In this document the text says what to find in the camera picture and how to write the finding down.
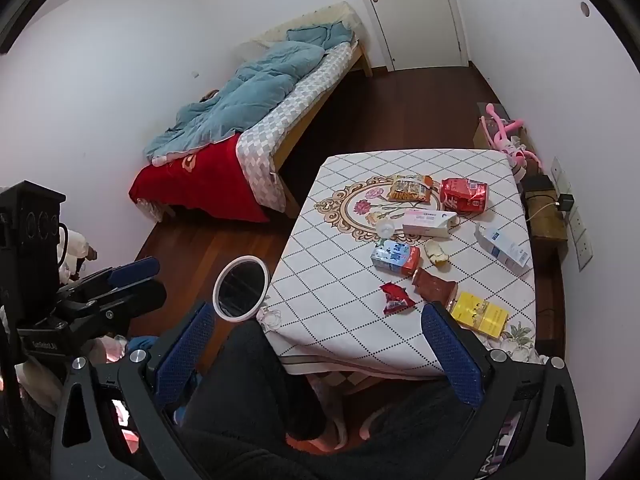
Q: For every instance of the white checked tablecloth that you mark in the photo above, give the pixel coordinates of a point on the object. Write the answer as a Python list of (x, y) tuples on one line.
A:
[(340, 270)]

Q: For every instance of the orange snack packet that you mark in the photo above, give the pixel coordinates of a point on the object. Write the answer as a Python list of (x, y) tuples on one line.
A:
[(410, 189)]

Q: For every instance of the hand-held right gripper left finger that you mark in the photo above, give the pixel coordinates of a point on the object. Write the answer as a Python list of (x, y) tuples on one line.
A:
[(185, 355)]

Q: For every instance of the white door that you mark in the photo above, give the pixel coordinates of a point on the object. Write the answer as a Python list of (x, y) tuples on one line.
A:
[(410, 10)]

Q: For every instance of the small red wrapper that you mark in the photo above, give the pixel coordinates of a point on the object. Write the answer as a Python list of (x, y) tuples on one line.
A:
[(395, 297)]

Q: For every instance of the red blanket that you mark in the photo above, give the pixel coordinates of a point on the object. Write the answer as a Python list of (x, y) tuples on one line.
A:
[(200, 180)]

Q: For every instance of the white round lid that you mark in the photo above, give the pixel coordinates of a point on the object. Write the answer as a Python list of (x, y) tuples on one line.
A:
[(385, 228)]

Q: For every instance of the checkered bed sheet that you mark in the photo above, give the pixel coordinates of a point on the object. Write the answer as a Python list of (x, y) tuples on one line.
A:
[(280, 125)]

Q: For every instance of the black charger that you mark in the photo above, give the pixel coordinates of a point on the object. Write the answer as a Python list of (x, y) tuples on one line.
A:
[(566, 203)]

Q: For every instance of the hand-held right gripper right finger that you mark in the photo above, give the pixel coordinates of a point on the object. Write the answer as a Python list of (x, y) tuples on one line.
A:
[(450, 360)]

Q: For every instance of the wall socket panel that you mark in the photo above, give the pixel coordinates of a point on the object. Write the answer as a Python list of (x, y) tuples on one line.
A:
[(560, 175), (581, 240)]

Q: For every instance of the white puffy jacket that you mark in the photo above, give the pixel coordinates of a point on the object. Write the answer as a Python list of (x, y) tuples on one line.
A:
[(75, 250)]

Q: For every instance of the white and blue box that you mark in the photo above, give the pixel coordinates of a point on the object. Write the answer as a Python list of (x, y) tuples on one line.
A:
[(502, 245)]

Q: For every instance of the pink and white box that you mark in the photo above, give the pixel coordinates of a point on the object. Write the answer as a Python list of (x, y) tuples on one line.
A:
[(427, 222)]

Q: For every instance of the cardboard box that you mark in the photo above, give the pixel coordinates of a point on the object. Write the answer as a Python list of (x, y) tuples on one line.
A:
[(482, 135)]

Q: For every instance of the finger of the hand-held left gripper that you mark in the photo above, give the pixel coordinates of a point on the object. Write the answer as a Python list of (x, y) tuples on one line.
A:
[(145, 296), (135, 270)]

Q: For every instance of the cream pillow cover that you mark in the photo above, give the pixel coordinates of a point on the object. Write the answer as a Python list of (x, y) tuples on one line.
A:
[(325, 12)]

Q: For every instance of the blue and red carton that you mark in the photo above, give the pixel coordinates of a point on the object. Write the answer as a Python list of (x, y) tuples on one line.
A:
[(395, 256)]

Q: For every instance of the pink cloth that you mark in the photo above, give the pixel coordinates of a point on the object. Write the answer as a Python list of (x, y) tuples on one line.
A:
[(112, 350)]

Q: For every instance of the pink slipper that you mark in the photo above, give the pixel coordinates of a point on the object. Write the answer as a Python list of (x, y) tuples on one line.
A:
[(330, 432)]

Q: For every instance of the round wall cover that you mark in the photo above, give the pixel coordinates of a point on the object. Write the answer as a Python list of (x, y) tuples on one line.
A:
[(584, 8)]

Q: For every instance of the yellow box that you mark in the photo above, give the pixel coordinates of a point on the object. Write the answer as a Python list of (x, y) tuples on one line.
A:
[(477, 315)]

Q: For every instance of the brown wrapper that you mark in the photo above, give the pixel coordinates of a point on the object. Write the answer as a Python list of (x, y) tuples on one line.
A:
[(434, 287)]

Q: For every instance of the banana peel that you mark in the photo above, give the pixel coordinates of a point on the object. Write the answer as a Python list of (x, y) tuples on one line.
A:
[(436, 252)]

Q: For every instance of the white round bin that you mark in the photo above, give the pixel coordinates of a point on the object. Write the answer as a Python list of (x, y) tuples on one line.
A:
[(240, 285)]

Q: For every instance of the red snack packet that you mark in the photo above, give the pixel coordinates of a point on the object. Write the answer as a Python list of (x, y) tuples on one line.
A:
[(462, 196)]

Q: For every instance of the bed with red blanket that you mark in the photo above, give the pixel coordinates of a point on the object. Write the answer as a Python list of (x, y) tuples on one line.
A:
[(320, 105)]

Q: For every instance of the wooden cabinet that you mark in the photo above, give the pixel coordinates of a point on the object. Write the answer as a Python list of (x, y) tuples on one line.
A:
[(545, 220)]

